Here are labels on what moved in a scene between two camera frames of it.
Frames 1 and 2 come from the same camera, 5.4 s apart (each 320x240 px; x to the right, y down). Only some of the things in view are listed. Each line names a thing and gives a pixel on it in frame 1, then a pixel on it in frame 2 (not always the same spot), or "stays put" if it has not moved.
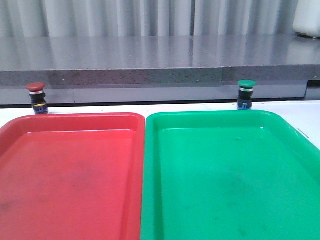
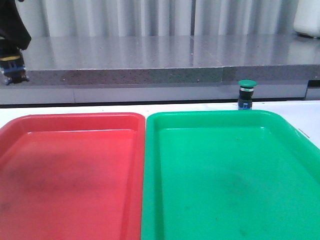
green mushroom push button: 245,92 stays put
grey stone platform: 145,60 stays put
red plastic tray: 72,176 stays put
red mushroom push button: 37,97 to 12,67
